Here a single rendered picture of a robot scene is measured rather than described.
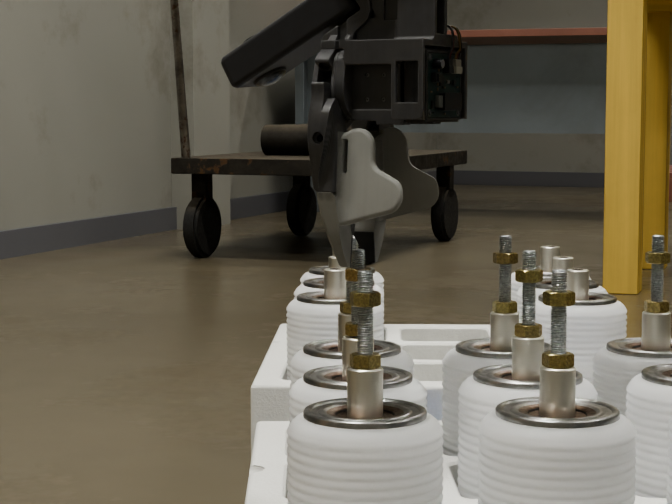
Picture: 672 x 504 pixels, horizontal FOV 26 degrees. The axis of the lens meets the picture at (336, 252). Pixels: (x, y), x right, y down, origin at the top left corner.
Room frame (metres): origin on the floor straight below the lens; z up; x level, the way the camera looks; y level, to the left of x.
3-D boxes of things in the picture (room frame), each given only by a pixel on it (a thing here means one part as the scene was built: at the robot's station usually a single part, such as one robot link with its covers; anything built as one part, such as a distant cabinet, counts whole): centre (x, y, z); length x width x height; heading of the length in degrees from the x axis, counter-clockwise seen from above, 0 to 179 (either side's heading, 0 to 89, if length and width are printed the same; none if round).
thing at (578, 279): (1.41, -0.24, 0.26); 0.02 x 0.02 x 0.03
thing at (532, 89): (5.98, -0.57, 0.36); 1.36 x 0.72 x 0.73; 69
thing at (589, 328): (1.41, -0.24, 0.16); 0.10 x 0.10 x 0.18
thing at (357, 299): (0.88, -0.02, 0.32); 0.02 x 0.02 x 0.01; 13
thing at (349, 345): (0.99, -0.02, 0.26); 0.02 x 0.02 x 0.03
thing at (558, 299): (0.88, -0.14, 0.32); 0.02 x 0.02 x 0.01; 78
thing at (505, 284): (1.11, -0.13, 0.30); 0.01 x 0.01 x 0.08
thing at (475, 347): (1.11, -0.13, 0.25); 0.08 x 0.08 x 0.01
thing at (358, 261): (0.99, -0.02, 0.30); 0.01 x 0.01 x 0.08
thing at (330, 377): (0.99, -0.02, 0.25); 0.08 x 0.08 x 0.01
